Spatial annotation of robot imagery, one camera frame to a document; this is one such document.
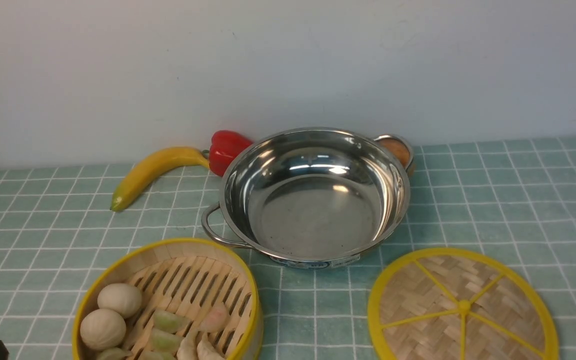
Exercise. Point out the yellow bamboo steamer basket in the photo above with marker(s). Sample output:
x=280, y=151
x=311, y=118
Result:
x=186, y=276

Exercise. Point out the yellow woven steamer lid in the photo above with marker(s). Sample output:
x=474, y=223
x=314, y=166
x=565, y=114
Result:
x=456, y=304

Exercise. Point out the stainless steel pot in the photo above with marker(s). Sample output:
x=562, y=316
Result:
x=311, y=198

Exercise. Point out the orange fruit behind pot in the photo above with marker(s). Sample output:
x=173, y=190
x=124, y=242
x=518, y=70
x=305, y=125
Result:
x=398, y=149

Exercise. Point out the lower round white bun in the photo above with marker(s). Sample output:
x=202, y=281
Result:
x=102, y=329

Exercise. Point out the round white bun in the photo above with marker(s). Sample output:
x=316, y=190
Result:
x=102, y=329
x=124, y=299

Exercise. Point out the upper round white bun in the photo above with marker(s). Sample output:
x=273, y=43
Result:
x=124, y=299

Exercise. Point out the green dumpling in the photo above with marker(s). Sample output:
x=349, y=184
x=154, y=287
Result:
x=168, y=322

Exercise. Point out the white dumpling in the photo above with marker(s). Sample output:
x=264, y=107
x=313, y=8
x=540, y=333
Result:
x=206, y=351

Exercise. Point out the yellow banana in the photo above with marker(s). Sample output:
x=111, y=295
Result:
x=152, y=167

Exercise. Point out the pink dumpling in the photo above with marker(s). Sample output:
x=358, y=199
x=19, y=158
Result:
x=216, y=319

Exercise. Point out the red bell pepper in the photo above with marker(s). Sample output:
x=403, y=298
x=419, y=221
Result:
x=225, y=147

